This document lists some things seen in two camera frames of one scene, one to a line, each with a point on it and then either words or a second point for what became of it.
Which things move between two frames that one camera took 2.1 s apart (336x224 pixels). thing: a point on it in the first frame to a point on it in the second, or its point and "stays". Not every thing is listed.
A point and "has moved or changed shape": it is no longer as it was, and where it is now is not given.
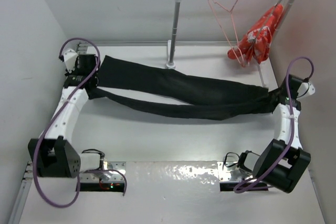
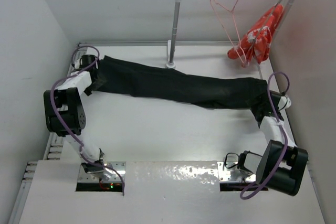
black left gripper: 72,73 stays
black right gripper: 279,88 to 253,110
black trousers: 143,86 has moved or changed shape
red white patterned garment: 255,43 stays
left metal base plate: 114,172 stays
